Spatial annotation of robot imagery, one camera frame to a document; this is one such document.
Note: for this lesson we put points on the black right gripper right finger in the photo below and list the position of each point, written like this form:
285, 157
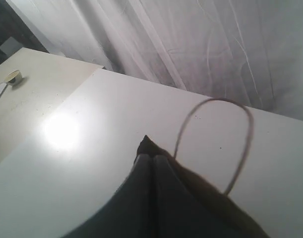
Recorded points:
188, 207

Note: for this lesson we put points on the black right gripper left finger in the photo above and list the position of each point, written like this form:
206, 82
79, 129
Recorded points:
131, 211

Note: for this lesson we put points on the white side table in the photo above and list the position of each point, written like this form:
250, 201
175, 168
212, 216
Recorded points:
47, 81

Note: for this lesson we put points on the white tape roll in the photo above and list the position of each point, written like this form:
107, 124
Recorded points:
14, 78

